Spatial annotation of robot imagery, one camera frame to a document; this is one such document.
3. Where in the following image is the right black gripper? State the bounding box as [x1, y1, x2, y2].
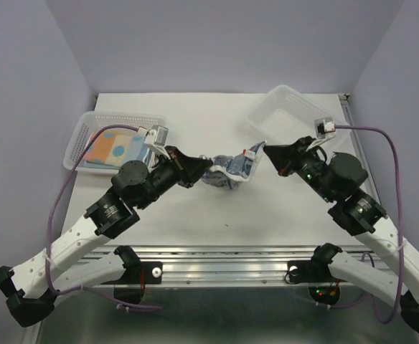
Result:
[264, 135, 337, 203]

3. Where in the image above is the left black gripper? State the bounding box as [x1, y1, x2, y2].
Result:
[136, 145, 212, 210]

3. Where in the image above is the white and blue printed towel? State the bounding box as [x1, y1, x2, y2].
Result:
[200, 140, 267, 190]

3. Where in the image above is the light blue patterned towel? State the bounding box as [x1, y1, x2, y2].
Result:
[82, 130, 156, 168]

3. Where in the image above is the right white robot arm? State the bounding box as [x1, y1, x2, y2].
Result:
[263, 136, 419, 333]

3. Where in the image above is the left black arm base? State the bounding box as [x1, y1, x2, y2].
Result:
[113, 261, 163, 305]

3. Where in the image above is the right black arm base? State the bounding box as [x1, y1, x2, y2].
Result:
[283, 260, 343, 308]

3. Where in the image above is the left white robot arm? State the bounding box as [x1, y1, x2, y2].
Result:
[0, 145, 212, 328]

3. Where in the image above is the right white plastic basket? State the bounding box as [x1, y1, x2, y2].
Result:
[246, 85, 348, 145]

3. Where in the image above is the white plastic basket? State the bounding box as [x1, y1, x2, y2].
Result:
[246, 85, 348, 145]
[63, 111, 168, 176]

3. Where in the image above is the left white plastic basket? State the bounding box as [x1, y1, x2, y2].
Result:
[63, 111, 168, 176]

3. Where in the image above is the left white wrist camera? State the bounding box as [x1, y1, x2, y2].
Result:
[138, 125, 169, 158]

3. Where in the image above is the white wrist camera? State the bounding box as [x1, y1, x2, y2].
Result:
[307, 117, 336, 151]
[138, 125, 169, 158]

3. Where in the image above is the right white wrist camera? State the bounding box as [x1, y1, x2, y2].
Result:
[307, 117, 336, 151]

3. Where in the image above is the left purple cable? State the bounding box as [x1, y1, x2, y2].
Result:
[47, 123, 164, 312]

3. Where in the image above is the purple cable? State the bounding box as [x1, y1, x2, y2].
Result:
[47, 123, 164, 312]
[316, 123, 401, 325]

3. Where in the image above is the aluminium rail frame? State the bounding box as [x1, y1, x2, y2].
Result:
[22, 92, 419, 344]

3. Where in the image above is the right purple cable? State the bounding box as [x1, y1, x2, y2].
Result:
[316, 123, 401, 325]

